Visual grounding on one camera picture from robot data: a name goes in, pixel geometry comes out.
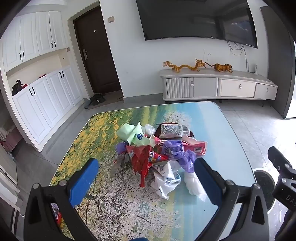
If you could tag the white television cabinet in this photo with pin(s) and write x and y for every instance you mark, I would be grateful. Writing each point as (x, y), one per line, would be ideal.
(208, 87)

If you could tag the clear crumpled plastic wrap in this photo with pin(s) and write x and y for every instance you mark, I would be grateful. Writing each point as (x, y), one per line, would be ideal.
(149, 129)

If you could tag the dark brown door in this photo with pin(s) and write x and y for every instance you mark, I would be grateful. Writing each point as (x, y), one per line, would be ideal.
(97, 46)

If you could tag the white crumpled tissue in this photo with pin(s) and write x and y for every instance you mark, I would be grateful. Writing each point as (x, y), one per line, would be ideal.
(192, 185)

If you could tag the tall grey cabinet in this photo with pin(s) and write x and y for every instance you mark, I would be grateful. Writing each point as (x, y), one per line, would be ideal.
(275, 58)

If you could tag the black shoes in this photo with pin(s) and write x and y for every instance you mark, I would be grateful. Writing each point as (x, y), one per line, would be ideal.
(97, 99)

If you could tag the beige wall panel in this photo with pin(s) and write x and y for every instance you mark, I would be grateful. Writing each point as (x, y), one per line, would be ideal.
(111, 19)

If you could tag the white router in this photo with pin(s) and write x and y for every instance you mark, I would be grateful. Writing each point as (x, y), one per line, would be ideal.
(255, 69)

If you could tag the green paper bag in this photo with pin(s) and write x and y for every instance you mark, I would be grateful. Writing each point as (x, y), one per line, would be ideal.
(129, 134)

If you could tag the dark red white-label packet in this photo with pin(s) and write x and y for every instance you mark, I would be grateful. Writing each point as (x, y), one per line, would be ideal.
(171, 129)

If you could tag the white plastic bag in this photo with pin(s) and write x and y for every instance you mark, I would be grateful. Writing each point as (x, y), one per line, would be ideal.
(166, 183)

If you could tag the purple foil wrapper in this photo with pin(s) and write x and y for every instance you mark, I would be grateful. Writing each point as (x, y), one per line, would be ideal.
(119, 148)

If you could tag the orange tiger figurine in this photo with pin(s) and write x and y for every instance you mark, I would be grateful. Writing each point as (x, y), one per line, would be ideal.
(222, 67)

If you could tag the landscape printed table cover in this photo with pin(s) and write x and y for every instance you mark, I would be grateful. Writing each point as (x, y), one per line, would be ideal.
(115, 208)

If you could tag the red snack bag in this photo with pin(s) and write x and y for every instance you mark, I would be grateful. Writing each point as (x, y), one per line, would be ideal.
(141, 160)

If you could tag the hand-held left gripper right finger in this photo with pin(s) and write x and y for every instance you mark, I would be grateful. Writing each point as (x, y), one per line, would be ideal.
(203, 180)

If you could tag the black wall television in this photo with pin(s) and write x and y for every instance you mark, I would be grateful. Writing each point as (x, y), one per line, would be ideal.
(185, 18)

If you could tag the orange dragon figurine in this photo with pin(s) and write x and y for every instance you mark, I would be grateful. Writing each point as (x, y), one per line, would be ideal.
(182, 67)

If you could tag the purple plastic bag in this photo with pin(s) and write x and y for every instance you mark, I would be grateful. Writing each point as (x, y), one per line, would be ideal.
(172, 146)

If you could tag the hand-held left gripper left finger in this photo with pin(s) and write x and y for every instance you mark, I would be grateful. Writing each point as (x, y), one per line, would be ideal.
(83, 183)

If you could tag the grey slippers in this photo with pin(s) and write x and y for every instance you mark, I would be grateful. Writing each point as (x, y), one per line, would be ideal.
(87, 103)

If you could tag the white wall cabinet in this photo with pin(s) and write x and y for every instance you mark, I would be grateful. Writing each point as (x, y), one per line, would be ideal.
(46, 104)

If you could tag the round white trash bin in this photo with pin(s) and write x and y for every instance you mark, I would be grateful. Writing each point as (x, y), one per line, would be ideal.
(263, 185)

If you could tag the pink red barcode packet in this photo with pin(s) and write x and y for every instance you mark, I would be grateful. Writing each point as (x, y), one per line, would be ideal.
(198, 148)

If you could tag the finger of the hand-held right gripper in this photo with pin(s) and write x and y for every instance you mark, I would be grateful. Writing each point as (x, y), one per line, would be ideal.
(281, 160)

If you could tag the black bag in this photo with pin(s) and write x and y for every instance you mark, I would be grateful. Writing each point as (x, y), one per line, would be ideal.
(16, 87)

